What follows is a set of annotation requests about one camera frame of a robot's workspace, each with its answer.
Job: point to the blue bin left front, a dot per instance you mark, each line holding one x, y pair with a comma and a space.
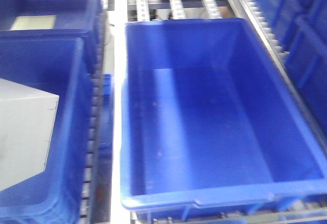
58, 66

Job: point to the gray hollow square base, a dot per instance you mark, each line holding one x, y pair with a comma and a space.
27, 122

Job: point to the blue bin left rear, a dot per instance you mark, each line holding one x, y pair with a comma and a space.
55, 18

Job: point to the blue bin far right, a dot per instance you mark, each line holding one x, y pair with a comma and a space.
300, 28

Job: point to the blue target bin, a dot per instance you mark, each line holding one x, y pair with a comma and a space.
209, 124

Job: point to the white roller track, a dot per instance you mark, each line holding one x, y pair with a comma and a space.
263, 30

